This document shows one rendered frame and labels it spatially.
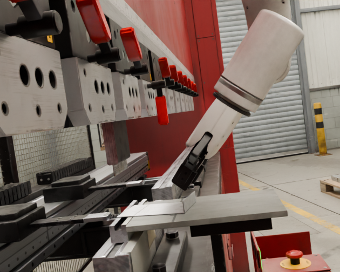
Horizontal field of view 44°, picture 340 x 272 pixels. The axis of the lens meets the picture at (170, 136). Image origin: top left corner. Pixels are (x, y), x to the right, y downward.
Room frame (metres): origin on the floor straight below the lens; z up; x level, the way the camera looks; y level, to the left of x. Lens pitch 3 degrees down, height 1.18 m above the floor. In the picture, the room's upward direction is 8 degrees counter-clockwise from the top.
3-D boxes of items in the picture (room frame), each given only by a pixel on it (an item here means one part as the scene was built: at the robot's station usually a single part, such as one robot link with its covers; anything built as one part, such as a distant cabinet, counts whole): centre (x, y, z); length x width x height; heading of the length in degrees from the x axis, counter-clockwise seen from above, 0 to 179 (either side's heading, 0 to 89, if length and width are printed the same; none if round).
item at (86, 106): (0.56, 0.12, 1.26); 0.15 x 0.09 x 0.17; 173
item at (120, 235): (0.81, 0.10, 0.99); 0.20 x 0.03 x 0.03; 173
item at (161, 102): (0.93, 0.01, 1.20); 0.04 x 0.02 x 0.10; 83
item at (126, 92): (0.76, 0.10, 1.26); 0.15 x 0.09 x 0.17; 173
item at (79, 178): (1.16, 0.22, 1.01); 0.26 x 0.12 x 0.05; 83
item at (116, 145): (0.79, 0.10, 1.13); 0.10 x 0.02 x 0.10; 173
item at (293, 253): (1.00, -0.26, 0.79); 0.04 x 0.04 x 0.04
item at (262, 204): (0.77, -0.05, 1.00); 0.26 x 0.18 x 0.01; 83
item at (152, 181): (2.17, 0.30, 0.81); 0.64 x 0.08 x 0.14; 83
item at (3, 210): (0.80, 0.26, 1.01); 0.26 x 0.12 x 0.05; 83
